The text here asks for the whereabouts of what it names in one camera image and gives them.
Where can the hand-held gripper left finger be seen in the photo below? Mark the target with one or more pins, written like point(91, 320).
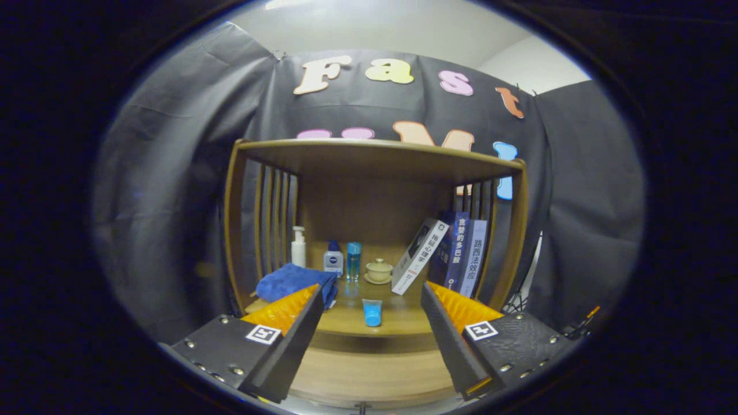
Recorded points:
point(294, 346)

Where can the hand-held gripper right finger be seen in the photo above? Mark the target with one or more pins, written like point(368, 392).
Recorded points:
point(447, 346)

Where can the wooden drawer with black knob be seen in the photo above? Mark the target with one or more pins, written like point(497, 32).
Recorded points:
point(375, 374)

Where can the light blue tube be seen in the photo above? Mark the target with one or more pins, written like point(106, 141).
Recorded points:
point(372, 314)

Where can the wooden cabinet countertop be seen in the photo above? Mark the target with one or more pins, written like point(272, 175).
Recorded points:
point(398, 320)

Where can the wooden cabinet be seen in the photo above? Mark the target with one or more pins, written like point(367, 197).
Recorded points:
point(375, 207)

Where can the folded blue towel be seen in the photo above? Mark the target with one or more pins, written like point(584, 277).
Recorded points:
point(288, 279)

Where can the black tripod stand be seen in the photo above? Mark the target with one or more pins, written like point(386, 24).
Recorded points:
point(519, 300)

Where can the pale lavender book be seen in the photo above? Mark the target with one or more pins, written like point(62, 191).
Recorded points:
point(474, 259)

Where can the white book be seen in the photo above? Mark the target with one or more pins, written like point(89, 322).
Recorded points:
point(418, 259)

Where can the white bottle with blue cap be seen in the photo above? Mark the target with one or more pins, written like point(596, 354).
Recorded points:
point(333, 262)

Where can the white pump bottle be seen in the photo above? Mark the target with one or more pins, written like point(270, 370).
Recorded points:
point(298, 253)

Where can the dark blue book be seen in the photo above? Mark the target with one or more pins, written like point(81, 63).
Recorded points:
point(456, 248)

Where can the beige lidded teacup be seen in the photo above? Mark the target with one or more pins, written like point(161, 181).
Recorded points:
point(379, 271)

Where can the clear blue bottle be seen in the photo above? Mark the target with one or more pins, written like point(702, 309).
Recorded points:
point(353, 262)

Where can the black clamp with orange tip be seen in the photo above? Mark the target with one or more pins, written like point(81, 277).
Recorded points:
point(591, 314)

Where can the black backdrop cloth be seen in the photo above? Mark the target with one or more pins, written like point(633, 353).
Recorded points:
point(184, 173)

